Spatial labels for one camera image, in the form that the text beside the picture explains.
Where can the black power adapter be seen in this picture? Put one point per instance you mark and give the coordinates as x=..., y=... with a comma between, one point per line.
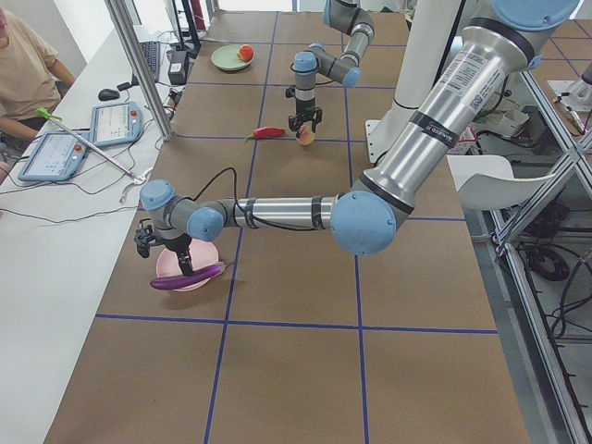
x=178, y=67

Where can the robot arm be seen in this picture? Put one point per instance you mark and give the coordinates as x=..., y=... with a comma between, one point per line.
x=350, y=20
x=458, y=65

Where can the red chili pepper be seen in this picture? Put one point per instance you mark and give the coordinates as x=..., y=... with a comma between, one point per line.
x=265, y=133

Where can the teach pendant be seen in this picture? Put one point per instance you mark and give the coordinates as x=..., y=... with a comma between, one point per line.
x=115, y=124
x=57, y=156

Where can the black computer mouse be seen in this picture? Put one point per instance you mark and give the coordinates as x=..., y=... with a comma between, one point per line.
x=108, y=95

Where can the white chair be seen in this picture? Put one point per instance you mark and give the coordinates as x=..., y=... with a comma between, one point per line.
x=487, y=182

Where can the green plate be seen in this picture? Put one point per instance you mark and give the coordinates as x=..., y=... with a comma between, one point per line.
x=225, y=58

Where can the purple eggplant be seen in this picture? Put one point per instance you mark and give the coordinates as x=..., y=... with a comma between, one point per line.
x=201, y=275

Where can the pink yellow peach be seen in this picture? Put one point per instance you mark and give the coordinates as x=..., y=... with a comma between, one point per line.
x=304, y=135

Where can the near teach pendant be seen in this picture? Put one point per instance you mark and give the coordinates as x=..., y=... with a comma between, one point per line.
x=57, y=156

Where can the far teach pendant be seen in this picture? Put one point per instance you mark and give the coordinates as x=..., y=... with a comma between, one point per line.
x=115, y=124

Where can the seated person beige shirt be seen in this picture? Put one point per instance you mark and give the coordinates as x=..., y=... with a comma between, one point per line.
x=30, y=70

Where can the metal rod green clip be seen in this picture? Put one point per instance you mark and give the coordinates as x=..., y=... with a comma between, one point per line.
x=136, y=178

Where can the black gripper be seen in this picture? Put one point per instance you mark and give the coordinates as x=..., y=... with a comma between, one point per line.
x=304, y=107
x=177, y=243

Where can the aluminium frame post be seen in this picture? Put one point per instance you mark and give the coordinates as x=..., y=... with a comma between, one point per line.
x=122, y=22

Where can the black keyboard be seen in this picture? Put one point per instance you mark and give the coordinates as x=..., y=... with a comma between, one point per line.
x=151, y=52

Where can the red white plastic basket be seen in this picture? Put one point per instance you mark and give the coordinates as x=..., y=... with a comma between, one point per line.
x=466, y=141

